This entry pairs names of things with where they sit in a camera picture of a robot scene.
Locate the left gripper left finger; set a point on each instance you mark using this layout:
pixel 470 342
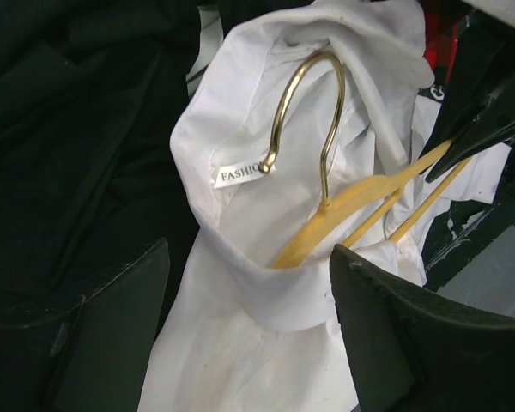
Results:
pixel 84 347

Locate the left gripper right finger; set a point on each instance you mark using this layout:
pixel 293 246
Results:
pixel 410 349

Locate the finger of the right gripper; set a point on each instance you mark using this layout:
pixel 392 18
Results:
pixel 475 115

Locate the thin natural wooden hanger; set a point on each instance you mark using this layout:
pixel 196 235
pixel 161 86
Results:
pixel 333 211

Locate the white button-up shirt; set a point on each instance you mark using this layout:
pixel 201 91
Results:
pixel 242 336

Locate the black garment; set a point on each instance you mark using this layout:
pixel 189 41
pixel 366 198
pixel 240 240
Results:
pixel 87 88

